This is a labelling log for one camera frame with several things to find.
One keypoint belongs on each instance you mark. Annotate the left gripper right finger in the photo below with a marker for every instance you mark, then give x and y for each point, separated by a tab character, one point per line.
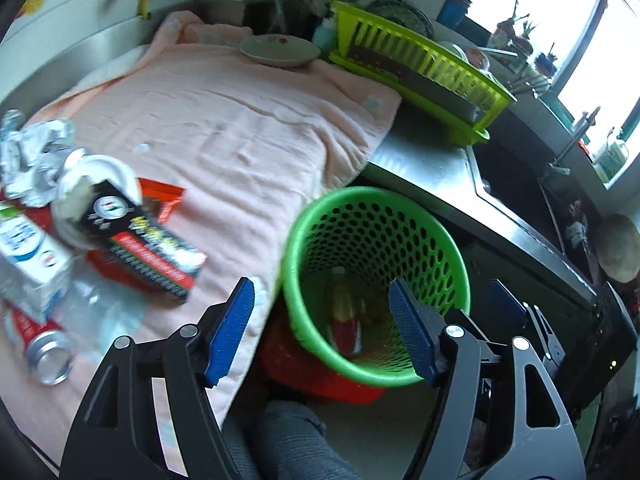
498	413

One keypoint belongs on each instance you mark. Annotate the grey trouser leg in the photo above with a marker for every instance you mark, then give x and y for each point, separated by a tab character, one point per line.
283	440

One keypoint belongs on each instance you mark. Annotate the red Coca-Cola can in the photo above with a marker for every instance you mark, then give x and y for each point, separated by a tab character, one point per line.
45	348

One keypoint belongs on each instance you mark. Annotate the orange red snack wrapper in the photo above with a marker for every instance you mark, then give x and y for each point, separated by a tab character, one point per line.
159	200

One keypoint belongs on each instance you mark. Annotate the beige ceramic plate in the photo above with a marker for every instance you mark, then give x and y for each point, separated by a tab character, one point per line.
281	51

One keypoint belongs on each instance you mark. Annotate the pink towel blanket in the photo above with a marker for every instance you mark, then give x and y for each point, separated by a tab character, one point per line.
251	145

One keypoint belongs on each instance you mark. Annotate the red plastic basin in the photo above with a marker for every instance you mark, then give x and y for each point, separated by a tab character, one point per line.
285	361

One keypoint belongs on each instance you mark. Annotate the crumpled silver foil wrapper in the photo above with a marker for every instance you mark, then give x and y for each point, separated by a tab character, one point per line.
35	158

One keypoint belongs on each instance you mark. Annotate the black frying pan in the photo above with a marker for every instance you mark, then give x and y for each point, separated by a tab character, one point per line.
404	14

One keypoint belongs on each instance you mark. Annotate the kitchen cleaver knife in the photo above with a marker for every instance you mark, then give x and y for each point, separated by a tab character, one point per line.
410	80

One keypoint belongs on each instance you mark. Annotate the black red cardboard box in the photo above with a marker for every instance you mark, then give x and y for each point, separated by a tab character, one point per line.
140	245

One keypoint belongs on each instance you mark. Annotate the clear plastic cup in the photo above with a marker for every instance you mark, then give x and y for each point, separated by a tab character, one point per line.
96	310

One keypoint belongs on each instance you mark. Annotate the steel sink faucet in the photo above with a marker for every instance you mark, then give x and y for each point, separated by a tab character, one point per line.
579	129

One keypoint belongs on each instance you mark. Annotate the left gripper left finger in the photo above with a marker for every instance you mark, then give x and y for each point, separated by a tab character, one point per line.
115	432

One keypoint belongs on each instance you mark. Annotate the red bottle in basket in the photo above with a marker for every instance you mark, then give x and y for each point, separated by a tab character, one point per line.
344	329

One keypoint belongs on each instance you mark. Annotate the lime green dish rack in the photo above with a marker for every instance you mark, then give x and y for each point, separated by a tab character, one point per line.
358	27

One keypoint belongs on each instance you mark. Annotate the green perforated trash basket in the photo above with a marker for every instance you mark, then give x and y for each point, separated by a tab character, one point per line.
375	236

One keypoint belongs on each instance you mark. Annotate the white blue milk carton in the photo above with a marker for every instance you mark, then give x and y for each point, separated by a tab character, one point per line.
36	269

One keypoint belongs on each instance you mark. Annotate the white plastic lid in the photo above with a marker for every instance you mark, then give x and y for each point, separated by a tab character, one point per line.
94	169

